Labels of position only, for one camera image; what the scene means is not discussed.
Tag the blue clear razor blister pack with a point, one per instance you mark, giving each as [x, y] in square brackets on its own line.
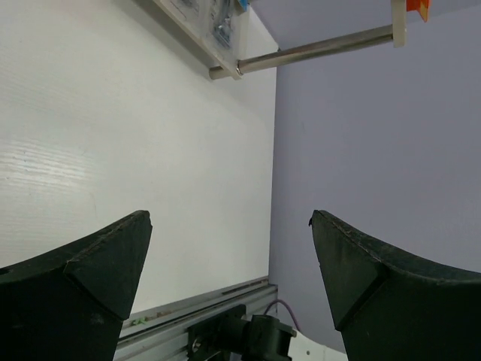
[187, 7]

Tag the white two-tier shelf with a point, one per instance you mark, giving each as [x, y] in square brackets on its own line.
[231, 65]

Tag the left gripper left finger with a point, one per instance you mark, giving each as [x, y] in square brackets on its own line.
[70, 303]

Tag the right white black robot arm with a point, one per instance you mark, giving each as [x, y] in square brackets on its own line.
[265, 338]

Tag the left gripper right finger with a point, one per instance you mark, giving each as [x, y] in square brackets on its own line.
[389, 304]

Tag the orange Gillette Fusion pack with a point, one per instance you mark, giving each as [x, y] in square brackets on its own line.
[420, 6]

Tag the aluminium rail frame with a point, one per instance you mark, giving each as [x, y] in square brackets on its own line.
[161, 333]

